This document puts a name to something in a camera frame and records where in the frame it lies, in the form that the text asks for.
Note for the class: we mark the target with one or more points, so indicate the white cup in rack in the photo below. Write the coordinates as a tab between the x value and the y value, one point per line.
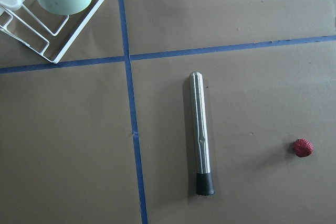
12	5

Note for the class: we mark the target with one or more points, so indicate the steel muddler black tip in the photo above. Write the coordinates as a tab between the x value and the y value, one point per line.
204	179

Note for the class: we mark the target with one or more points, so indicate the red fake strawberry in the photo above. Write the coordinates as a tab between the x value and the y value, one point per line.
302	147

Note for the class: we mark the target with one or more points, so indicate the white wire cup rack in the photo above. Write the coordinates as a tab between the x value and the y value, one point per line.
93	33

